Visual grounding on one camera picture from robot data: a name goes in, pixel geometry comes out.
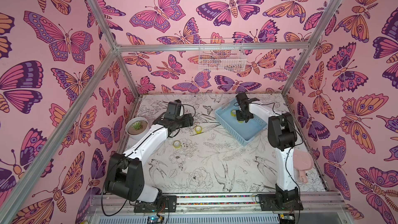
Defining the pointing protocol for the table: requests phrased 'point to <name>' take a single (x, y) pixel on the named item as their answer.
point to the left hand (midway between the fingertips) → (191, 118)
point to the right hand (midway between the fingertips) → (239, 117)
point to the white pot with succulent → (136, 127)
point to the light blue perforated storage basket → (243, 132)
